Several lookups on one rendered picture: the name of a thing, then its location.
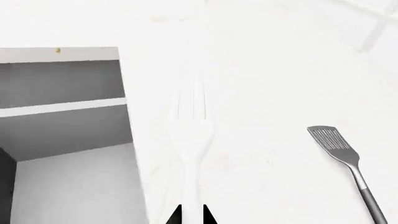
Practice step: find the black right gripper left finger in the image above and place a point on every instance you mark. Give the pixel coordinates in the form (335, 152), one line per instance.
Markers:
(176, 217)

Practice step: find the slotted metal spatula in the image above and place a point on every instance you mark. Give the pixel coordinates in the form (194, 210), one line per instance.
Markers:
(348, 154)

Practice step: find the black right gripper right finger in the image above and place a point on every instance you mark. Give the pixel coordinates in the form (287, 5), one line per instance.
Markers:
(208, 217)

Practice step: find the white plastic fork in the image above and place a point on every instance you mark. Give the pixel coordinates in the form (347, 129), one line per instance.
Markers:
(191, 144)

